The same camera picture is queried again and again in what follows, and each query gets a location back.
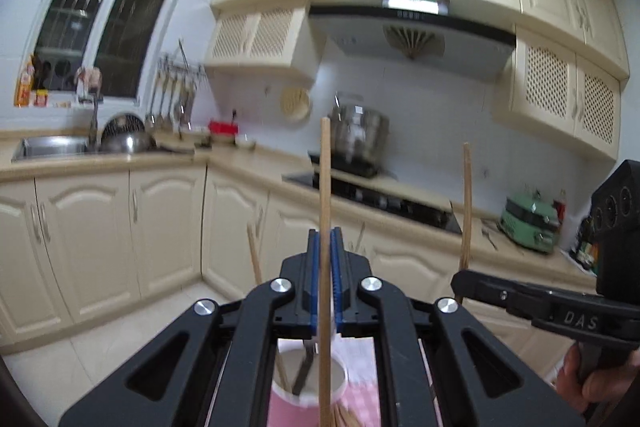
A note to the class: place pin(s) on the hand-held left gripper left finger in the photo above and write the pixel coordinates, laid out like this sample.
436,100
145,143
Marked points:
313,287

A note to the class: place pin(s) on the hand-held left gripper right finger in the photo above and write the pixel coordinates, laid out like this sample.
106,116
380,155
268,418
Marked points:
337,287

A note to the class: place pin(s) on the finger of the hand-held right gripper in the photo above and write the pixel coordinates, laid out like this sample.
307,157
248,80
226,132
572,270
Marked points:
492,292

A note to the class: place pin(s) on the wooden chopstick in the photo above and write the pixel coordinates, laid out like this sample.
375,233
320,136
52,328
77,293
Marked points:
467,207
325,182
254,252

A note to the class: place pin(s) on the bunch of wooden chopsticks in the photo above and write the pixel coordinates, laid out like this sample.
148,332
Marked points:
342,417

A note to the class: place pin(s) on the person's right hand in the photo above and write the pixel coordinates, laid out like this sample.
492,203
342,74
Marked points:
567,377

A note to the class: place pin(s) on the metal spoon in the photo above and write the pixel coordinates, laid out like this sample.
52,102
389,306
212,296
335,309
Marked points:
489,234

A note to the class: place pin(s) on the green electric cooker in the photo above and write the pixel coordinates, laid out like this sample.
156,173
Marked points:
530,224

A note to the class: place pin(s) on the metal fork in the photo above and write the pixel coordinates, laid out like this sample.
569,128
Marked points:
302,372

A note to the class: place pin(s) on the black gas stove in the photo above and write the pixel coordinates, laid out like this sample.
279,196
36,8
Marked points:
390,202

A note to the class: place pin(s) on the pink checked tablecloth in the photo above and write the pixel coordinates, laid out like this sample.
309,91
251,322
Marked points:
362,402

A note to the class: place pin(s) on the black induction cooker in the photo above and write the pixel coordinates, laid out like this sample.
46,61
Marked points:
350,167

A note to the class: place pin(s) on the steel steamer pot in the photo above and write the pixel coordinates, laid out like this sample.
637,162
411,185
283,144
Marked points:
360,132

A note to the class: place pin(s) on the white bowl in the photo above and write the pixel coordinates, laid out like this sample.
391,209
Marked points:
245,143

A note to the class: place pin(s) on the cream lattice-door cabinet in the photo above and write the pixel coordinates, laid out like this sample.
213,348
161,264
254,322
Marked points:
565,92
260,34

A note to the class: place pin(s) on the red box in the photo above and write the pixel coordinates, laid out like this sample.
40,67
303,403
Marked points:
223,129

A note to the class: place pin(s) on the stacked white bowls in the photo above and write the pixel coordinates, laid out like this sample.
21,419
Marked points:
195,136

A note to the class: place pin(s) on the metal skimmer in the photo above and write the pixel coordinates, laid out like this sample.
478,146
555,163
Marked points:
187,99

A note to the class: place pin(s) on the metal spatula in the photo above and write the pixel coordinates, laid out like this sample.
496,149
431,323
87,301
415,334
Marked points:
166,107
176,104

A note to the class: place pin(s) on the steel wok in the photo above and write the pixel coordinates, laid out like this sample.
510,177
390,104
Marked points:
130,143

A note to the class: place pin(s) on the metal ladle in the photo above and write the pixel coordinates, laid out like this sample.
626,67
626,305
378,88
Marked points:
154,107

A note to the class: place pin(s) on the metal colander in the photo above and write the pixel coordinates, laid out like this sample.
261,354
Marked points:
122,122

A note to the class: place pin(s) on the range hood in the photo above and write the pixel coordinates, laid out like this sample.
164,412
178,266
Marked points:
415,42

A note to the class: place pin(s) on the metal faucet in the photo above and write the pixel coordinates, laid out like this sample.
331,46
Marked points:
94,122

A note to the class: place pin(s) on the steel sink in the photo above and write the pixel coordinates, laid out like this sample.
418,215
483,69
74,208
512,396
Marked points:
50,147

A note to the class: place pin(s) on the pink rag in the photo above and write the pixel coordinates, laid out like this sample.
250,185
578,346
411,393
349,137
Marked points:
89,79

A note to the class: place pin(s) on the dark sliding window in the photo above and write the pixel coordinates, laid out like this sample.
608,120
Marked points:
125,32

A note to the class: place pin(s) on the small red jar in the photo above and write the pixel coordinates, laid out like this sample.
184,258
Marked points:
41,98

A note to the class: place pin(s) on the orange dish soap bottle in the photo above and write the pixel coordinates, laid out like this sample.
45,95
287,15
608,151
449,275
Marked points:
25,84

